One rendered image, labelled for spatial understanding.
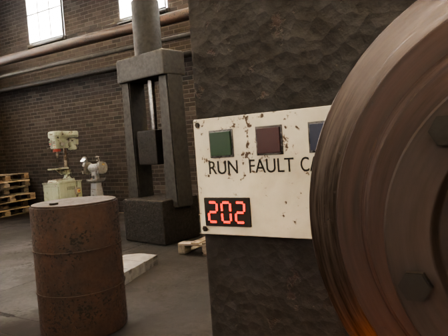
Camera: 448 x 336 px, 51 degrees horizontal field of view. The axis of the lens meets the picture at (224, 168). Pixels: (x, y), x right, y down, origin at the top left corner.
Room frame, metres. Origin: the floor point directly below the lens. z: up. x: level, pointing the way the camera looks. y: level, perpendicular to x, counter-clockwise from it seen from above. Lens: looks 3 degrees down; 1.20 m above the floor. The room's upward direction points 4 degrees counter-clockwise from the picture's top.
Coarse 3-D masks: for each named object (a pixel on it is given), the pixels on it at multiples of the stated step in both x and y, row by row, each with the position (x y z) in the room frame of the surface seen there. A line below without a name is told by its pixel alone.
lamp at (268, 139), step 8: (264, 128) 0.66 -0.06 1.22; (272, 128) 0.65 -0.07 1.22; (264, 136) 0.66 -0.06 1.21; (272, 136) 0.65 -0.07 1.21; (264, 144) 0.66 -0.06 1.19; (272, 144) 0.65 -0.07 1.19; (280, 144) 0.65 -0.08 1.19; (264, 152) 0.66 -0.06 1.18; (272, 152) 0.65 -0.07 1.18; (280, 152) 0.65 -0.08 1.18
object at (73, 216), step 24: (48, 216) 2.90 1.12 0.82; (72, 216) 2.90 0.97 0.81; (96, 216) 2.97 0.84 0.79; (48, 240) 2.90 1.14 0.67; (72, 240) 2.89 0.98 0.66; (96, 240) 2.96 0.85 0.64; (120, 240) 3.18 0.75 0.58; (48, 264) 2.91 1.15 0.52; (72, 264) 2.89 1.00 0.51; (96, 264) 2.95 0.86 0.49; (120, 264) 3.14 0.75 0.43; (48, 288) 2.92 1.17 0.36; (72, 288) 2.89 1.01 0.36; (96, 288) 2.94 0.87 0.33; (120, 288) 3.11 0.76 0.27; (48, 312) 2.93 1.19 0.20; (72, 312) 2.89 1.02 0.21; (96, 312) 2.93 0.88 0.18; (120, 312) 3.08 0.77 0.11
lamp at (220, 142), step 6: (216, 132) 0.70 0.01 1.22; (222, 132) 0.70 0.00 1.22; (228, 132) 0.69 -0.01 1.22; (210, 138) 0.71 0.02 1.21; (216, 138) 0.70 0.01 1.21; (222, 138) 0.70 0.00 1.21; (228, 138) 0.69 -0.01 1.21; (210, 144) 0.71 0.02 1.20; (216, 144) 0.70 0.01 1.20; (222, 144) 0.70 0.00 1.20; (228, 144) 0.69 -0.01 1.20; (216, 150) 0.70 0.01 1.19; (222, 150) 0.70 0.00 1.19; (228, 150) 0.69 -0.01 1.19
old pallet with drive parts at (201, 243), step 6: (204, 234) 5.56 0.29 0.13; (198, 240) 5.14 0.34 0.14; (204, 240) 5.14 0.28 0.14; (180, 246) 5.14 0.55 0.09; (186, 246) 5.15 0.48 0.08; (198, 246) 5.02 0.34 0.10; (204, 246) 4.98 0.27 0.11; (180, 252) 5.14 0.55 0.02; (186, 252) 5.14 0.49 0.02; (204, 252) 4.99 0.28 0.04
